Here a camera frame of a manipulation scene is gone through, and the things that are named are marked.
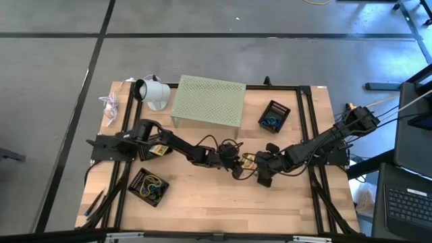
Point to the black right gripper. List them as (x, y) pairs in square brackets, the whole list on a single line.
[(273, 162)]

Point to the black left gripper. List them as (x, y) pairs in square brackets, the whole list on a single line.
[(224, 157)]

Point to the black slotted plastic basket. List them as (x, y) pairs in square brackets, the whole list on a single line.
[(135, 182), (281, 108)]

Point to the green perforated metal shelf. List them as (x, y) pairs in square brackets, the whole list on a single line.
[(209, 99)]

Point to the yellow rubber band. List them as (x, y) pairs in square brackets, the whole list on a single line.
[(150, 176), (143, 192)]

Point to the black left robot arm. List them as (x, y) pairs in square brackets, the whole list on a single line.
[(175, 143)]

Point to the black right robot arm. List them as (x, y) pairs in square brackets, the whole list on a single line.
[(320, 145)]

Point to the black desk leg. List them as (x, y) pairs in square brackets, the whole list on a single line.
[(381, 86)]

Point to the white spot lamp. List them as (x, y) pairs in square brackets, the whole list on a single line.
[(155, 92)]

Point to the clear bag of rubber bands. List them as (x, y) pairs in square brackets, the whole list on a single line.
[(366, 200)]

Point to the dark pen blue tip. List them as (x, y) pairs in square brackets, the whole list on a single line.
[(94, 202)]

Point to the black laptop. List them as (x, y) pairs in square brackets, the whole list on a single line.
[(405, 202)]

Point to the black monitor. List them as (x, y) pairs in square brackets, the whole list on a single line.
[(411, 141)]

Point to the grey chair leg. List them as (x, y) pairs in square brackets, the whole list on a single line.
[(10, 154)]

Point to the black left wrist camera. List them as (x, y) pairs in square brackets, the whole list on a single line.
[(237, 173)]

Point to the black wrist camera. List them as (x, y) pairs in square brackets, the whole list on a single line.
[(265, 180), (237, 173)]

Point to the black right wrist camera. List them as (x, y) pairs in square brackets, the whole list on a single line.
[(265, 180)]

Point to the black aluminium table frame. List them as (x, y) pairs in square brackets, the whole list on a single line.
[(256, 87)]

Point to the black camera crossbar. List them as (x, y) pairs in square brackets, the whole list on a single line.
[(216, 237)]

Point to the black desk frame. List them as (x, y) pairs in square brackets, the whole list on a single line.
[(414, 33)]

